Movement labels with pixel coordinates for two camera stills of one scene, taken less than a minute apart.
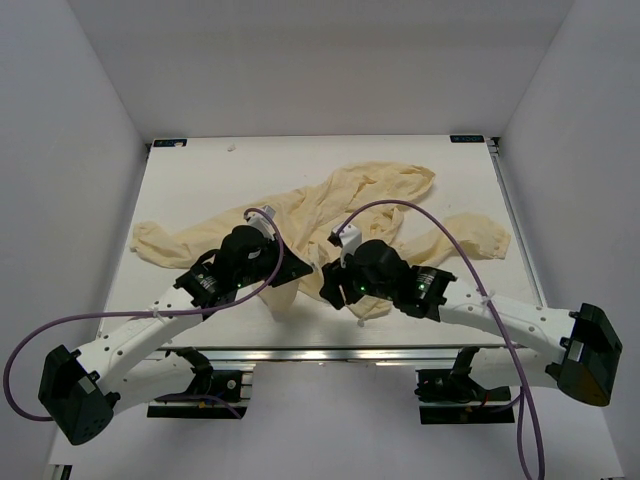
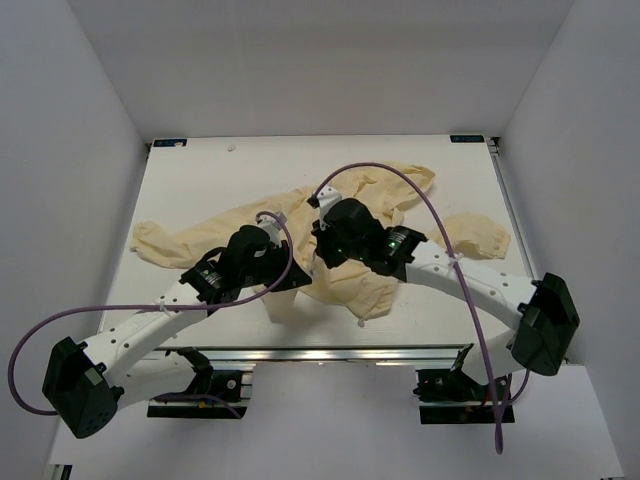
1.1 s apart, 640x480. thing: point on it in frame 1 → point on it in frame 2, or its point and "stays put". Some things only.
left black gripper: [294, 268] stays put
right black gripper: [331, 286] → [323, 230]
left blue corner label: [170, 143] stays put
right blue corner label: [467, 139] stays put
